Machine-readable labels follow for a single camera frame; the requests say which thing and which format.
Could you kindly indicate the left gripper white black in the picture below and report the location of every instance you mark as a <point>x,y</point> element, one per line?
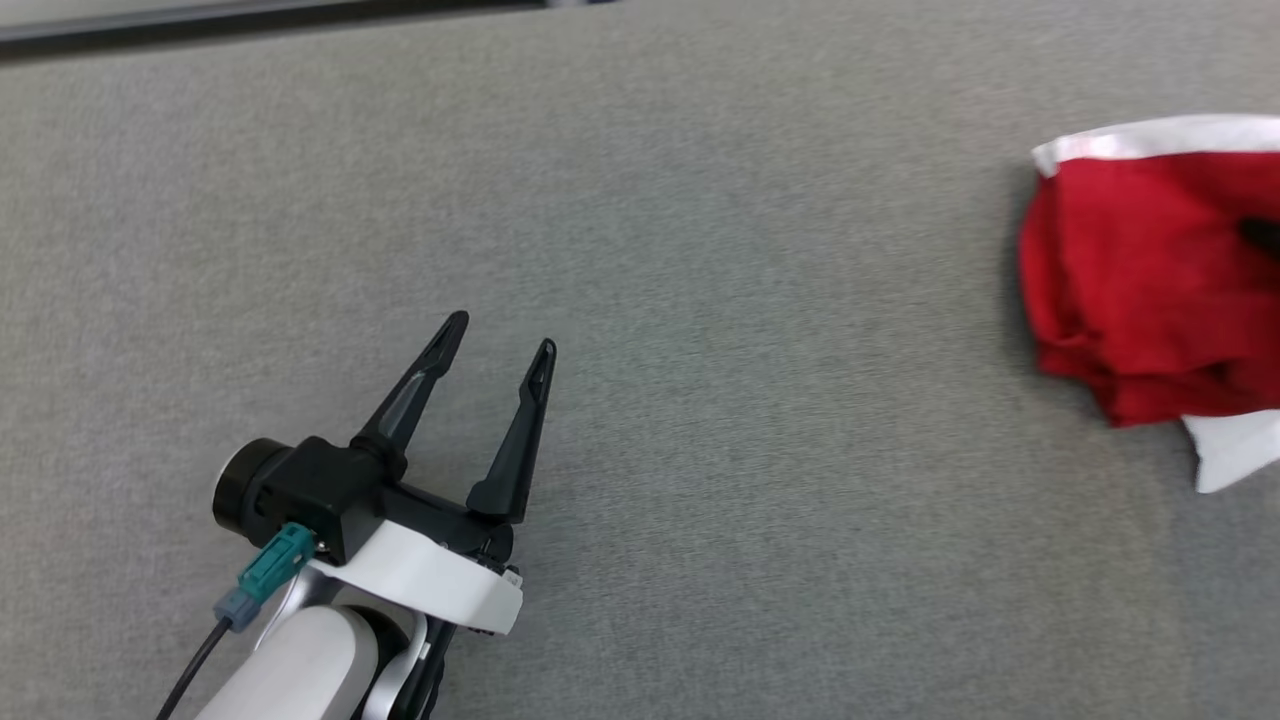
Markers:
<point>440,575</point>

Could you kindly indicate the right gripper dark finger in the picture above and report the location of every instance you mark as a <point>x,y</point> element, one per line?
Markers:
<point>1265,235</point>

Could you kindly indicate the red shorts with white trim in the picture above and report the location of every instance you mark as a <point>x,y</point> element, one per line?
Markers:
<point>1130,280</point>

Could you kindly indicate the grey partition bottom rail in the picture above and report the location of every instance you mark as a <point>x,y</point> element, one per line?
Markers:
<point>200,25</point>

